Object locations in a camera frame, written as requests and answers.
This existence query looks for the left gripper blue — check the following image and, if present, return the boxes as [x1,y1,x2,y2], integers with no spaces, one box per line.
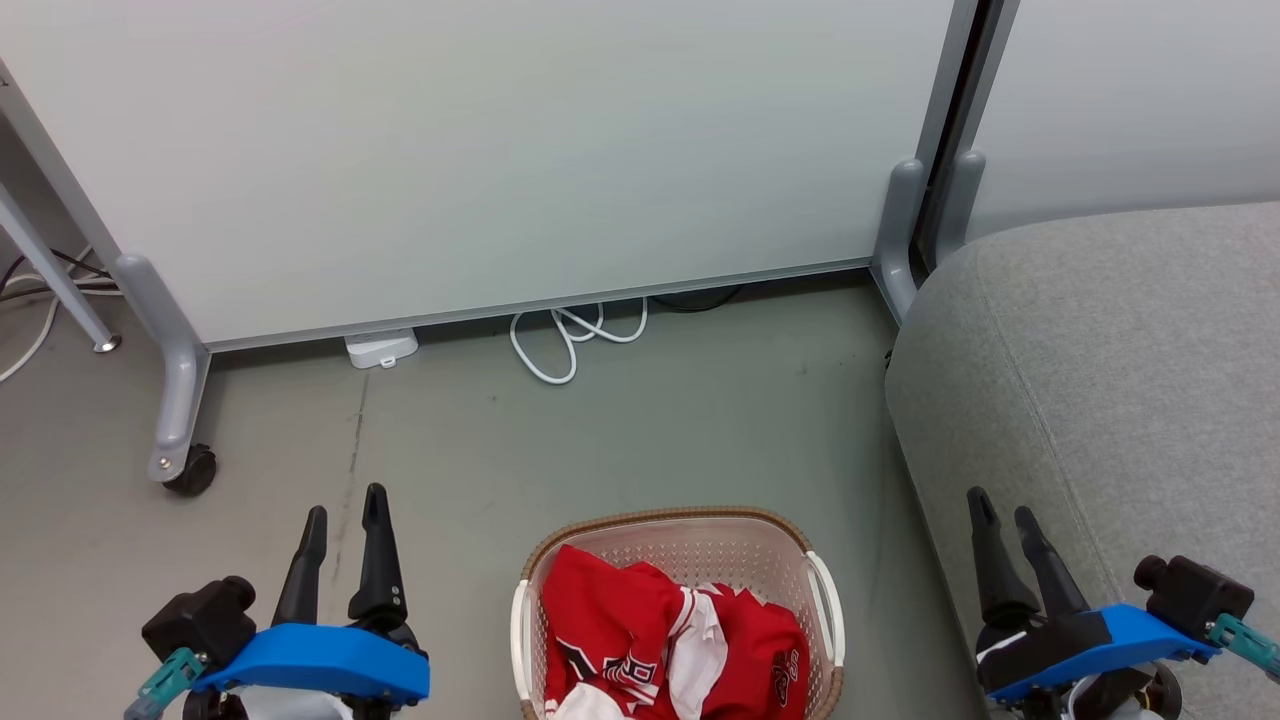
[193,483,432,720]

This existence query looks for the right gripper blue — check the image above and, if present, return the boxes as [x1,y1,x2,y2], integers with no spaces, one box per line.
[966,486,1223,720]

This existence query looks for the plain red shirt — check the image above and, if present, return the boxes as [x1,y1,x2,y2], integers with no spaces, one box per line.
[700,586,811,720]

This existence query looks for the red white striped jersey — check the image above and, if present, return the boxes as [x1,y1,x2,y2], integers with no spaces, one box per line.
[540,545,746,720]

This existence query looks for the grey fabric sofa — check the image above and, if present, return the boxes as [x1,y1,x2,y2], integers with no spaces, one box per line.
[884,200,1280,720]

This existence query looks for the black caster wheel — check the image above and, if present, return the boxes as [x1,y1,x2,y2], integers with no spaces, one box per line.
[164,445,218,497]

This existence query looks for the white power adapter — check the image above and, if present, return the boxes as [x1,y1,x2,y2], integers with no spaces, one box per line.
[343,328,420,371]

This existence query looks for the long grey partition leg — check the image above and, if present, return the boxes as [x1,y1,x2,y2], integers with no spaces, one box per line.
[110,253,213,485]

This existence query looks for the white wicker-rim laundry basket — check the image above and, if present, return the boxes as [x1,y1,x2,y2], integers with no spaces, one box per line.
[510,506,847,720]

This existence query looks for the short grey partition leg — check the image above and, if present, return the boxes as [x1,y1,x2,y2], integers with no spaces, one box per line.
[934,150,987,267]
[869,158,929,324]

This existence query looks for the grey metal table leg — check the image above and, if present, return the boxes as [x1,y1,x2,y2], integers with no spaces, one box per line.
[0,183,124,354]

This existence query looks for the large white partition panel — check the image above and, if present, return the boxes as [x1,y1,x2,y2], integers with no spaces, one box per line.
[0,0,958,347]

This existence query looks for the small white partition panel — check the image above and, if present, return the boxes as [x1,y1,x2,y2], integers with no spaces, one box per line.
[964,0,1280,242]

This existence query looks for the left teal cable connector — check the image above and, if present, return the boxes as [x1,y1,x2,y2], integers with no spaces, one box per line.
[124,647,208,720]

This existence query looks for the teal cable connector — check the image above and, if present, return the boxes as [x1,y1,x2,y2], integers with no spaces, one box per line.
[124,647,208,720]
[1207,614,1280,684]

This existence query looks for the right teal cable connector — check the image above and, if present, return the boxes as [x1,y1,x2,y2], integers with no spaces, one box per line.
[1207,614,1280,684]

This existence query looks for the white looped cable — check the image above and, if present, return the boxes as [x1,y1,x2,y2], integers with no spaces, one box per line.
[509,297,650,387]

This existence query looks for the thin white floor cable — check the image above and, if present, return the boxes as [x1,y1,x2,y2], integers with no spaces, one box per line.
[0,274,123,387]

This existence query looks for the black floor cables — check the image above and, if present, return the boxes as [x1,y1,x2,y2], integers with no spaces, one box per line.
[0,247,117,303]

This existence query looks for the black cable under partition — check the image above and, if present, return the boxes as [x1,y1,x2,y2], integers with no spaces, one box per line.
[650,285,744,315]

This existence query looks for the grey partition frame post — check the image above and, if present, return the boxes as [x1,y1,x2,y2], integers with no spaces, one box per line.
[914,0,981,166]
[0,58,127,263]

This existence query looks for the dark partition frame post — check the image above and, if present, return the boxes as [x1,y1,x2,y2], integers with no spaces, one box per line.
[948,0,1022,161]

